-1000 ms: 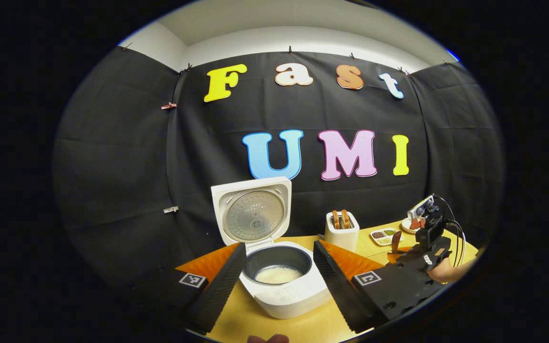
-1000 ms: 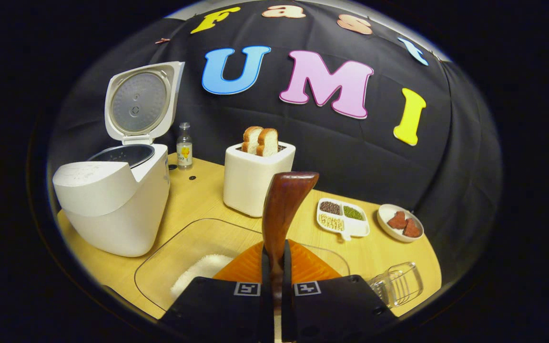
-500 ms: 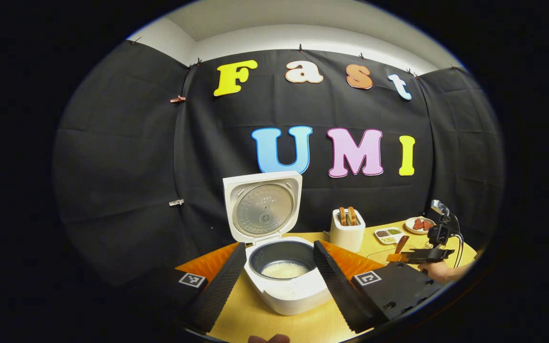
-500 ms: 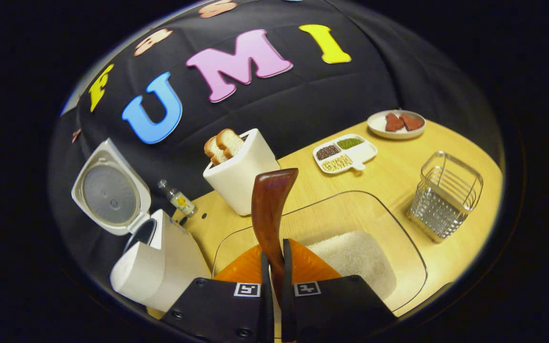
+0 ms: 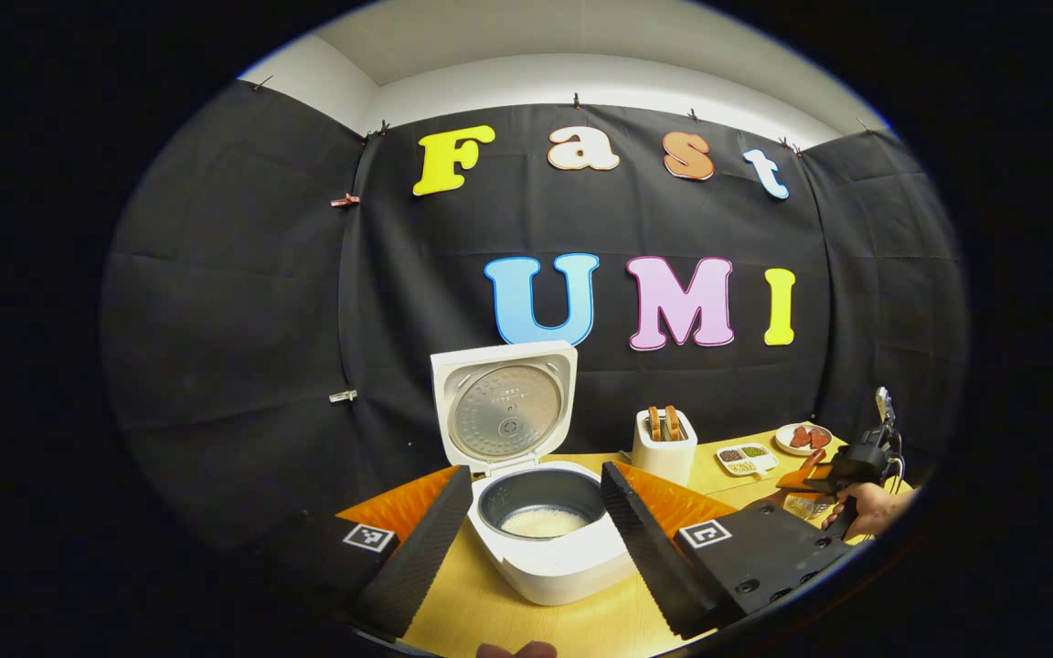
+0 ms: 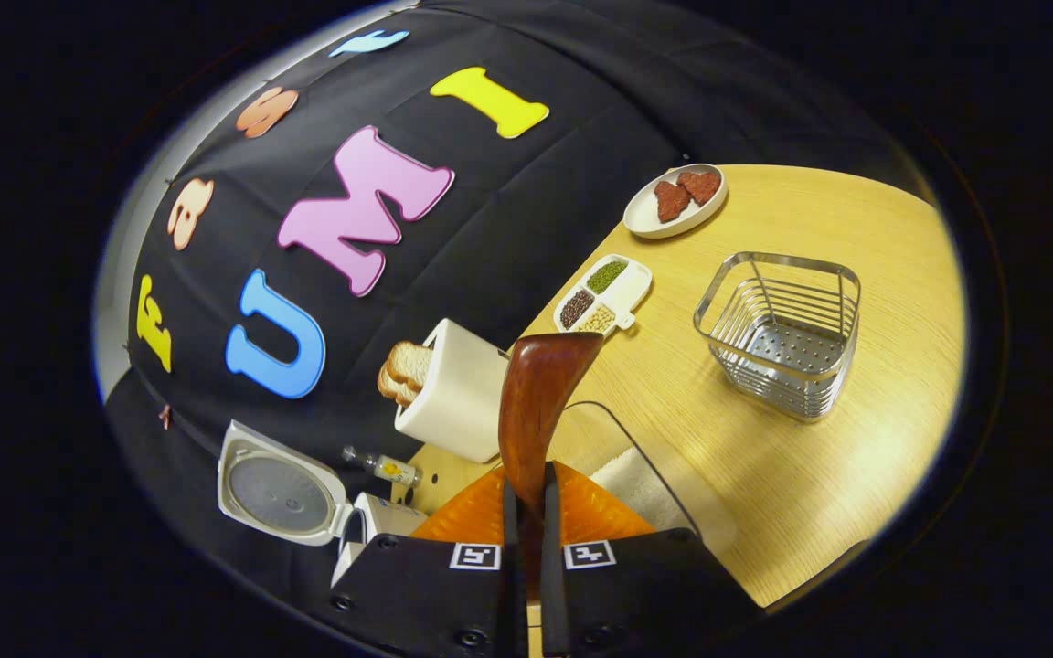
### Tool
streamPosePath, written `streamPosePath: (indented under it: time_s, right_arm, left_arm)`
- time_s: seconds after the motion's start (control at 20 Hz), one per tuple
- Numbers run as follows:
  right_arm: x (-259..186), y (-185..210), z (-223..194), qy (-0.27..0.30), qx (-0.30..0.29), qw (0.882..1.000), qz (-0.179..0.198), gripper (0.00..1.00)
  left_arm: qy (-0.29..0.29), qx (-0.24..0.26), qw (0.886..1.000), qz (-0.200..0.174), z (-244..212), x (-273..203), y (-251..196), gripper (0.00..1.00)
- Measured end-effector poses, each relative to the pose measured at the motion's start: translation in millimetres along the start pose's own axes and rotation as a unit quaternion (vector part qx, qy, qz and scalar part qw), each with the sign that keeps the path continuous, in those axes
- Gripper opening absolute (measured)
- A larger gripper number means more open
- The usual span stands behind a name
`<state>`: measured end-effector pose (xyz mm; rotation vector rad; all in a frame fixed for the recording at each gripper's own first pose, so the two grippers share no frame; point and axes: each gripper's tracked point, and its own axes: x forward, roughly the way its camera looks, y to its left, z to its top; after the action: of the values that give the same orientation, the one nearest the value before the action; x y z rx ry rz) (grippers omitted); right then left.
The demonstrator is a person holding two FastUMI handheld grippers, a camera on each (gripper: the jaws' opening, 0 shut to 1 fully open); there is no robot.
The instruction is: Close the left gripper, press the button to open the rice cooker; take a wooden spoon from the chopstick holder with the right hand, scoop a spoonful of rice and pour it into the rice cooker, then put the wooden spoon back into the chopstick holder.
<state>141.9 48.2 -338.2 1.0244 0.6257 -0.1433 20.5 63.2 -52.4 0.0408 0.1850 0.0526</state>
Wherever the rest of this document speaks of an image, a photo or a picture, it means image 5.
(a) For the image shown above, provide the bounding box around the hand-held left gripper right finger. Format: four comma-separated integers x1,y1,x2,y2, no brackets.
600,461,856,641

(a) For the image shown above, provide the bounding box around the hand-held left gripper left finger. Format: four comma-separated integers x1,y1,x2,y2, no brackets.
243,464,474,642

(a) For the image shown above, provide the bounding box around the white rice cooker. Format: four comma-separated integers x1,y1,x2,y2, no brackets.
430,340,639,608

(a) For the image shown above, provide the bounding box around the round white plate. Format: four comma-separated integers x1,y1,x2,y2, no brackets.
775,422,834,456

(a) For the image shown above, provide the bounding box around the white divided grain dish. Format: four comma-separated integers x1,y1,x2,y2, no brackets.
715,442,780,478

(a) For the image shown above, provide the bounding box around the white toaster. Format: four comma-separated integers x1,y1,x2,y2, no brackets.
632,409,699,487

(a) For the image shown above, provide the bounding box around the row of black cloth clips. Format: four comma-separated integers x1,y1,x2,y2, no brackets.
250,75,875,156

